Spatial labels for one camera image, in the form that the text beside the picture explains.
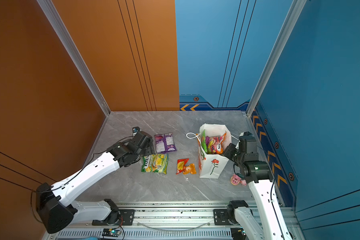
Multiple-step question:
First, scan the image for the purple white snack packet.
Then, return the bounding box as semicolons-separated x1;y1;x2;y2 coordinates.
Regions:
155;133;177;154

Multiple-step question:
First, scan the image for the green Fox's candy bag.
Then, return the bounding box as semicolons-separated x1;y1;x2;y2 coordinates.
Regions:
142;154;169;174

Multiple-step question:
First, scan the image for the orange Fox's fruits candy bag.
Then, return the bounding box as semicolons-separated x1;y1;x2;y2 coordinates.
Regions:
213;133;227;154

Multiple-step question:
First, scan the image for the white floral paper bag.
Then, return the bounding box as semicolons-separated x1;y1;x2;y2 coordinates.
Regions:
186;124;232;179

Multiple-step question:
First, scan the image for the green Lay's chips bag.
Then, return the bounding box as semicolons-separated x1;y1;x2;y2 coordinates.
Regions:
201;130;208;153

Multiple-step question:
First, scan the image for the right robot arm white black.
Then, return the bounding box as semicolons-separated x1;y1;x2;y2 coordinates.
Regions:
223;132;293;240

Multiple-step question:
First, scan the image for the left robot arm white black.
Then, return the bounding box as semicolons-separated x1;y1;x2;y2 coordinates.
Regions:
36;131;155;234

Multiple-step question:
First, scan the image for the red small snack packet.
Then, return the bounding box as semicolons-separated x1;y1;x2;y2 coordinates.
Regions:
176;159;189;175

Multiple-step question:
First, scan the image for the orange small candy packet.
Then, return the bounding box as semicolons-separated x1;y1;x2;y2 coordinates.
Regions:
183;164;197;175

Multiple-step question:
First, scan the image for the left electronics board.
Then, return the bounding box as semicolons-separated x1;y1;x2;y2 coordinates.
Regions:
102;228;124;239

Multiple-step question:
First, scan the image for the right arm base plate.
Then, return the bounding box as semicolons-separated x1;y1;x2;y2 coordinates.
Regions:
213;209;232;226

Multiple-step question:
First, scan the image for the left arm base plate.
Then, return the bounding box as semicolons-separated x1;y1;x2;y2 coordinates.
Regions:
92;209;135;226

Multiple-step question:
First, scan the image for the aluminium front rail frame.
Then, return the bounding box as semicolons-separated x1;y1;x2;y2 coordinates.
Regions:
42;201;304;240

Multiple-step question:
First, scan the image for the right aluminium corner post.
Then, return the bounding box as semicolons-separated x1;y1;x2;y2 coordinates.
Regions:
246;0;307;118

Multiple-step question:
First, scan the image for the aluminium corner post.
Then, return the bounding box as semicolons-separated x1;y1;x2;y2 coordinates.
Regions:
246;0;307;118
37;0;111;117

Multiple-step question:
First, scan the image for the left aluminium corner post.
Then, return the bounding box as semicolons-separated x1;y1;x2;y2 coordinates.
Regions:
37;0;111;117

